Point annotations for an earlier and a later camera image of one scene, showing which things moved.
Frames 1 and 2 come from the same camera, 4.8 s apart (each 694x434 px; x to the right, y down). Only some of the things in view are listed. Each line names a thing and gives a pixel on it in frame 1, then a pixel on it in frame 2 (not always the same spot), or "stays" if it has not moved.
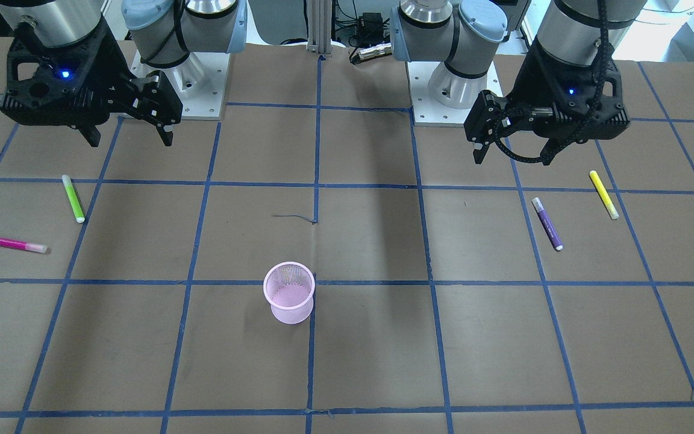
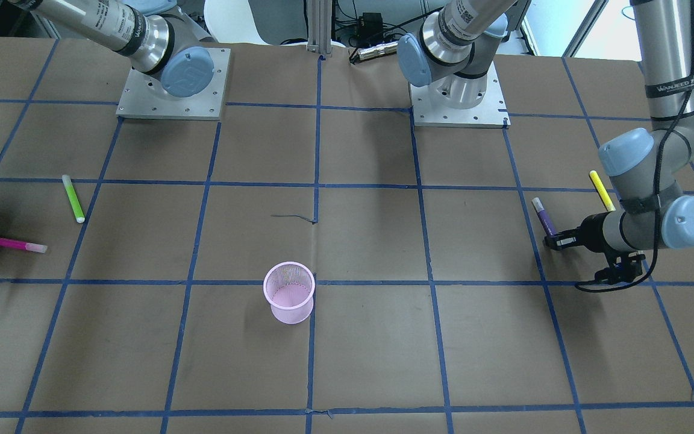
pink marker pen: [14, 245] stays
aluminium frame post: [319, 26] stays
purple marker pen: [547, 223] stays
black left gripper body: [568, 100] → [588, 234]
